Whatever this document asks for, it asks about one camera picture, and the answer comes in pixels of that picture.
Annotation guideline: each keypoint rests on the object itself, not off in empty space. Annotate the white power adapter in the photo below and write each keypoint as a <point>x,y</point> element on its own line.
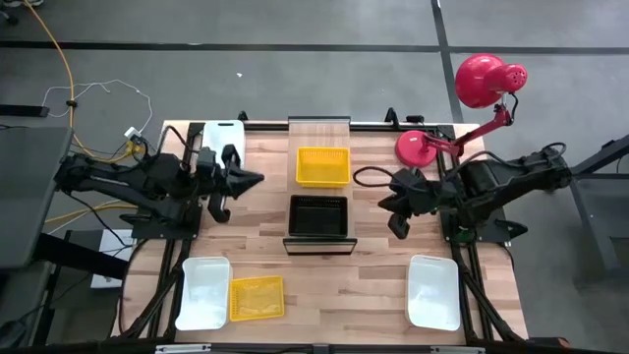
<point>132,133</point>

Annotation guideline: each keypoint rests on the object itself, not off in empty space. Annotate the yellow plastic basket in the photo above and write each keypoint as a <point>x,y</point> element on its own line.
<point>322,167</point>
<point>255,300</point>

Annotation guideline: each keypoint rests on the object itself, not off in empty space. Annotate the gray desk top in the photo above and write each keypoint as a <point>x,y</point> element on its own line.
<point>29,196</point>

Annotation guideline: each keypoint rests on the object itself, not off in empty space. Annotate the black desk beam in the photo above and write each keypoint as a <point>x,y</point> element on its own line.
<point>78,255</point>

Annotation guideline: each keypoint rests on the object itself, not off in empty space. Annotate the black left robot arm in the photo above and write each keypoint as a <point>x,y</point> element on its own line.
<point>123,182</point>

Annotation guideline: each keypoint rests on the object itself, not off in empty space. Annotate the dark gray metal stand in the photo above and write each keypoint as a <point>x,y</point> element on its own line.
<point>594,211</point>

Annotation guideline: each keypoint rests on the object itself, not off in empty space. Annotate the red desk lamp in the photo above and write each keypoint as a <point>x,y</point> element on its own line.
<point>481,78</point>

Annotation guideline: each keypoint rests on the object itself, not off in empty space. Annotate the person's shoe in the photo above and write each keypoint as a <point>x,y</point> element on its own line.
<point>29,4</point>

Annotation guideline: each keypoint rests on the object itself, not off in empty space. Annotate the black clamp orange tip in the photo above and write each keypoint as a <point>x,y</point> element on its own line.
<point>545,341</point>

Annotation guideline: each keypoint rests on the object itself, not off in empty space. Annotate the flat black bar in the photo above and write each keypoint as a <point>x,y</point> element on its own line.
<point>24,110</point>

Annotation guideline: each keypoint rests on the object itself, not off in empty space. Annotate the wooden shelf black legs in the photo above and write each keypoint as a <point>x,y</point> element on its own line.
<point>319,133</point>

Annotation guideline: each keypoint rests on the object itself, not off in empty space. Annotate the black frame bracket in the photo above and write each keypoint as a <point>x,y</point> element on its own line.
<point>391,117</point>
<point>243,116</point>

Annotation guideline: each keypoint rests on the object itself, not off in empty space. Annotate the silver metal bracket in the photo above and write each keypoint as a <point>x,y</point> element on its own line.
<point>182,348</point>
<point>457,350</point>

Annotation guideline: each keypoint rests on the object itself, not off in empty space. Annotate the black plastic basket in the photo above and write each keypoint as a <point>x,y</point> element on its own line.
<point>317,216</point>

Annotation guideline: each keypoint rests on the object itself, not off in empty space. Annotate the white plastic basket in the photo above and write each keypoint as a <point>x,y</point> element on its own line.
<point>218,135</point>
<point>432,295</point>
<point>204,295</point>

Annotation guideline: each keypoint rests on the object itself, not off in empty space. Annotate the black metal table frame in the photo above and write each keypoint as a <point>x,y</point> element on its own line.
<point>275,126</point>

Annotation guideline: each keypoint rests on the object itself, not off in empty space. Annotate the white printed box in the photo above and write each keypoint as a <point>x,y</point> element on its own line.
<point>120,243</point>

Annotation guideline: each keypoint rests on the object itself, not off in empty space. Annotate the small black box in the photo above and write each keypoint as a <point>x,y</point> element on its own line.
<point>415,119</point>

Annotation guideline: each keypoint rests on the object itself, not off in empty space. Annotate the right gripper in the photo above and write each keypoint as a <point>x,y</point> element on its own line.
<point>425,199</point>

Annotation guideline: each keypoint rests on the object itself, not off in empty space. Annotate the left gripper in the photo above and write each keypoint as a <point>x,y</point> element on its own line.
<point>209,172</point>

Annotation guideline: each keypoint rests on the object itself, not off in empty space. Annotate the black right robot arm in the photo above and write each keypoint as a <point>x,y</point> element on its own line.
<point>511,177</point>

